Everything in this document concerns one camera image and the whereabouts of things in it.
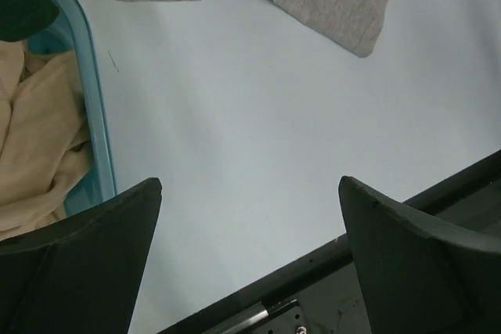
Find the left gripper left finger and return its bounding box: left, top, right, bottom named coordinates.
left=1, top=178, right=162, bottom=333

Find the beige t-shirt in basket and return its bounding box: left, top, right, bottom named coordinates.
left=1, top=41, right=92, bottom=239

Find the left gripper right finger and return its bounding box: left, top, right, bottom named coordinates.
left=338, top=176, right=500, bottom=333

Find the teal plastic basket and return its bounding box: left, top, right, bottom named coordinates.
left=28, top=0, right=117, bottom=216

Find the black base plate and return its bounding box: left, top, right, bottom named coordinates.
left=169, top=153, right=500, bottom=333

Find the green and white raglan shirt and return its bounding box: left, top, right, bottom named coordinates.
left=1, top=0, right=59, bottom=42

